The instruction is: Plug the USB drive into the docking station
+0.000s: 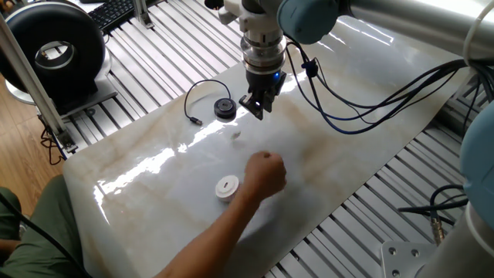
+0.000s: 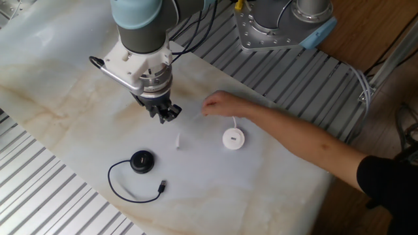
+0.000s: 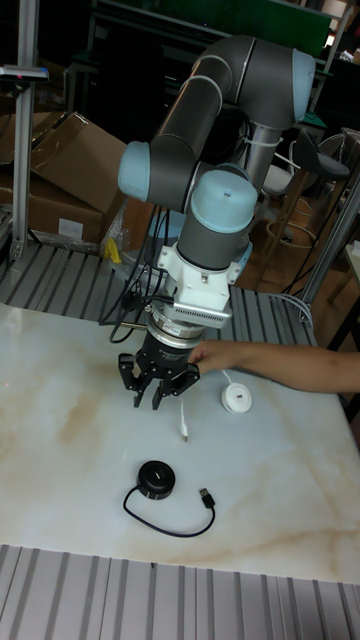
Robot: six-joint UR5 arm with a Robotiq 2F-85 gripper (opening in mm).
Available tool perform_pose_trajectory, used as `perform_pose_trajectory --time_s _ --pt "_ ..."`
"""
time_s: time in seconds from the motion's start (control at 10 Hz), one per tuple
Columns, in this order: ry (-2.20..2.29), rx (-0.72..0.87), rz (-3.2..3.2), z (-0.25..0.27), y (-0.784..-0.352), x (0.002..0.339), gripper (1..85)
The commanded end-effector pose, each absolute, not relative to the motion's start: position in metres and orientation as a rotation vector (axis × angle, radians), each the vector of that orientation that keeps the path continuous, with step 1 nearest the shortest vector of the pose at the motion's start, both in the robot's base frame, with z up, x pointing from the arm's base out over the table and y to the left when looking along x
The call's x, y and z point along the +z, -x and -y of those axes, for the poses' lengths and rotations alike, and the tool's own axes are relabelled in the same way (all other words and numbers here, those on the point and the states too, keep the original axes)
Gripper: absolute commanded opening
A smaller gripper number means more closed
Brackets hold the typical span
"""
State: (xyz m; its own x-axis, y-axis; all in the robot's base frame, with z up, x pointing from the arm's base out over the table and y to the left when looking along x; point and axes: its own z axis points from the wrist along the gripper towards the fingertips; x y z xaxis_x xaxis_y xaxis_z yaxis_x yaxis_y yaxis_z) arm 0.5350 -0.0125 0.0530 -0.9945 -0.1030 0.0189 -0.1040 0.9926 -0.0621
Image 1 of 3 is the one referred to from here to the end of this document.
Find thin black cable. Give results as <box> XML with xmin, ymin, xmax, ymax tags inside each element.
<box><xmin>0</xmin><ymin>192</ymin><xmax>93</xmax><ymax>278</ymax></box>

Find black gripper cable bundle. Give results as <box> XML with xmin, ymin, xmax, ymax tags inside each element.
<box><xmin>284</xmin><ymin>36</ymin><xmax>494</xmax><ymax>136</ymax></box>

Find black ring-shaped device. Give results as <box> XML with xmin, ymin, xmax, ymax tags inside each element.
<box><xmin>0</xmin><ymin>1</ymin><xmax>108</xmax><ymax>106</ymax></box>

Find dark base connector cables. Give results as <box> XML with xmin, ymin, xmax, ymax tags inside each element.
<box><xmin>397</xmin><ymin>183</ymin><xmax>470</xmax><ymax>246</ymax></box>

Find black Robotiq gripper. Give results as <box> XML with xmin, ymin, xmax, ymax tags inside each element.
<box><xmin>238</xmin><ymin>68</ymin><xmax>287</xmax><ymax>121</ymax></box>

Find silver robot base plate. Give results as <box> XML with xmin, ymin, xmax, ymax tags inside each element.
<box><xmin>380</xmin><ymin>240</ymin><xmax>437</xmax><ymax>278</ymax></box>

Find black round USB hub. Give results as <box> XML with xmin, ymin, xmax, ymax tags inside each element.
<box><xmin>183</xmin><ymin>79</ymin><xmax>239</xmax><ymax>127</ymax></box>

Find black computer keyboard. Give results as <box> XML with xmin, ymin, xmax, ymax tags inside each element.
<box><xmin>79</xmin><ymin>0</ymin><xmax>137</xmax><ymax>32</ymax></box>

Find short aluminium post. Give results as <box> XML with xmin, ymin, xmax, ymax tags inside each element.
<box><xmin>132</xmin><ymin>0</ymin><xmax>156</xmax><ymax>30</ymax></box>

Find person's bare forearm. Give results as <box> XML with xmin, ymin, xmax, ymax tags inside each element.
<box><xmin>154</xmin><ymin>191</ymin><xmax>263</xmax><ymax>278</ymax></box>

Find grey device base plate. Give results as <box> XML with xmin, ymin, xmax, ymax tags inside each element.
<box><xmin>5</xmin><ymin>46</ymin><xmax>119</xmax><ymax>117</ymax></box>

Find white round USB hub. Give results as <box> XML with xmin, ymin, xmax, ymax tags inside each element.
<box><xmin>215</xmin><ymin>99</ymin><xmax>263</xmax><ymax>203</ymax></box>

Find aluminium frame post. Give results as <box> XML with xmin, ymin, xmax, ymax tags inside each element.
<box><xmin>0</xmin><ymin>14</ymin><xmax>79</xmax><ymax>154</ymax></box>

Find person's bare hand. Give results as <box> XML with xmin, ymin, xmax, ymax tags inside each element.
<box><xmin>242</xmin><ymin>151</ymin><xmax>288</xmax><ymax>202</ymax></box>

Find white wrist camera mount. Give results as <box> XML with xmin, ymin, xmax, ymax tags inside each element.
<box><xmin>218</xmin><ymin>0</ymin><xmax>285</xmax><ymax>34</ymax></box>

